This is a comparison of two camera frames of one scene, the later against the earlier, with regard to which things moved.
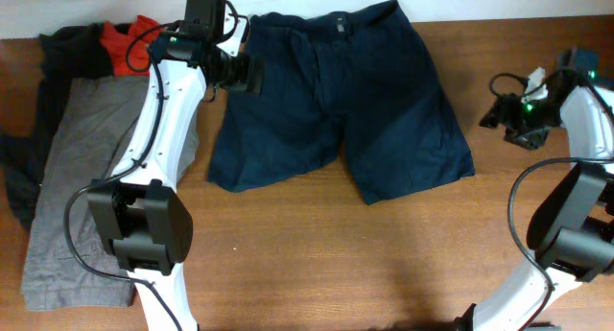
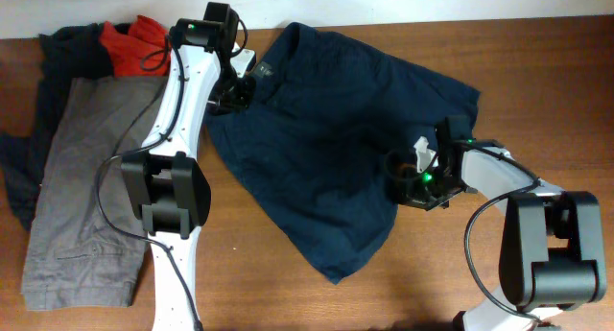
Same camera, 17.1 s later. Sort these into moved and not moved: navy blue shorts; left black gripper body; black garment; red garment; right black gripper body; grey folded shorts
Moved: right black gripper body; navy blue shorts; left black gripper body
Not moved: red garment; grey folded shorts; black garment
